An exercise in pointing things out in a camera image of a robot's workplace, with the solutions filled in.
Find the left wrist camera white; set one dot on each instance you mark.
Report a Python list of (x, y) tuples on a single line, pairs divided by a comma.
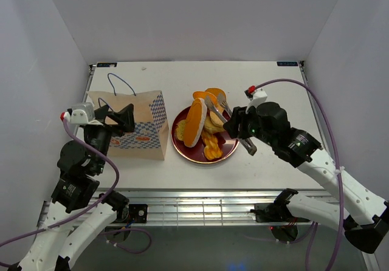
[(79, 114)]

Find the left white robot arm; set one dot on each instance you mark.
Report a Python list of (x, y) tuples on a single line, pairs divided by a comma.
[(72, 221)]

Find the dark red round plate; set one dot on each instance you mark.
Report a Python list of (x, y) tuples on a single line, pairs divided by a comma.
[(196, 153)]

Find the orange round bun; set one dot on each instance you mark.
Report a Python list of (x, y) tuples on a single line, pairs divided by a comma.
[(200, 97), (216, 92)]

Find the orange twisted bread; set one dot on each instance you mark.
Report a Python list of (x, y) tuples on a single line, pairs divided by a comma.
[(211, 149)]

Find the yellow flat bread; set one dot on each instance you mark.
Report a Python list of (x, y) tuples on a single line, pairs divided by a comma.
[(210, 127)]

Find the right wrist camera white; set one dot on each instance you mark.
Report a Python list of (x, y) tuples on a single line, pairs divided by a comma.
[(256, 96)]

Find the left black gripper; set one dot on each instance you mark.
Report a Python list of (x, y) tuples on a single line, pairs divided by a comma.
[(125, 116)]

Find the aluminium frame rail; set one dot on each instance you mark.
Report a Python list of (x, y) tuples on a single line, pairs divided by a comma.
[(201, 208)]

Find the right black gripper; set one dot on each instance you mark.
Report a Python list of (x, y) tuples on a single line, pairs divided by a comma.
[(239, 118)]

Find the long orange bread loaf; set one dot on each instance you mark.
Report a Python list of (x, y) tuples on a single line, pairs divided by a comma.
[(194, 122)]

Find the tan croissant bread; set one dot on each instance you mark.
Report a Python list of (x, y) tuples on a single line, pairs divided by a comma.
[(217, 118)]

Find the paper bag with blue checks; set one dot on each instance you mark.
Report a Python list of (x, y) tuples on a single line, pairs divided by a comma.
[(150, 135)]

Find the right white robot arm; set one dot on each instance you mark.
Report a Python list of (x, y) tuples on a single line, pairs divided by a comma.
[(361, 214)]

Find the green speckled bread slice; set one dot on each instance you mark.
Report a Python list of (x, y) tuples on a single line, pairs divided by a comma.
[(179, 130)]

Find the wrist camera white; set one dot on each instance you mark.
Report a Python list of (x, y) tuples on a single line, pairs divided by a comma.
[(256, 96), (79, 114)]

